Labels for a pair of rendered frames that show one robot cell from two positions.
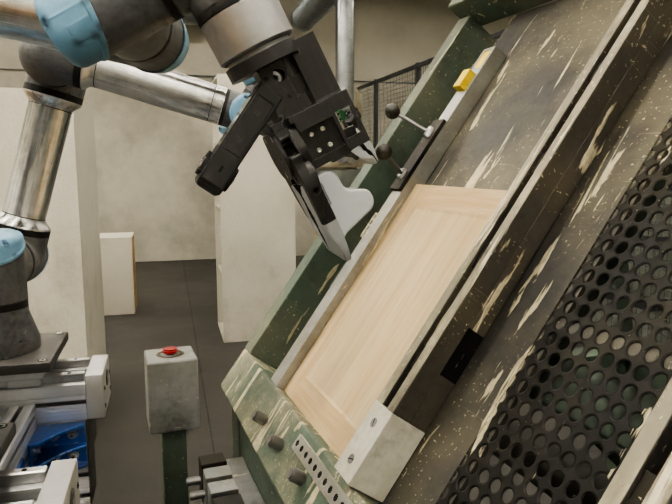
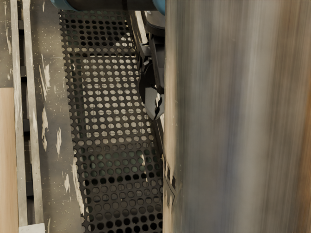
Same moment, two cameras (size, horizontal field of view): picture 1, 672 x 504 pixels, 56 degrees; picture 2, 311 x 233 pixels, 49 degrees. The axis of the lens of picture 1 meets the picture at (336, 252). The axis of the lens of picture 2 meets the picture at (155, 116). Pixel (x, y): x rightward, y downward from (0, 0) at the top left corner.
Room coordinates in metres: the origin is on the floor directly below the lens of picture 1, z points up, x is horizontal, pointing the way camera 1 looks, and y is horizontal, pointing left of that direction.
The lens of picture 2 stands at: (0.62, 0.73, 1.43)
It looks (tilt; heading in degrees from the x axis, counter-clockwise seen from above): 9 degrees down; 270
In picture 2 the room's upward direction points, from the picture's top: straight up
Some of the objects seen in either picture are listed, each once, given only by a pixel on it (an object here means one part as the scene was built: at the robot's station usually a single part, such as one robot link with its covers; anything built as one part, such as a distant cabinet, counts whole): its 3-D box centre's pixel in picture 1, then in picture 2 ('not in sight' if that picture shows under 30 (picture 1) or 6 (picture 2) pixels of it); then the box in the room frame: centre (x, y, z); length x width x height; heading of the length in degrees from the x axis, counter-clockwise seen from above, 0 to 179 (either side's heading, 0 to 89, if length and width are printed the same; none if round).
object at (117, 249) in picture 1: (102, 273); not in sight; (5.85, 2.22, 0.36); 0.58 x 0.45 x 0.72; 105
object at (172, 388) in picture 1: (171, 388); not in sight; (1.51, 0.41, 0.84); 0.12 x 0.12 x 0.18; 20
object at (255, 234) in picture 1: (253, 208); not in sight; (5.12, 0.68, 1.03); 0.60 x 0.58 x 2.05; 15
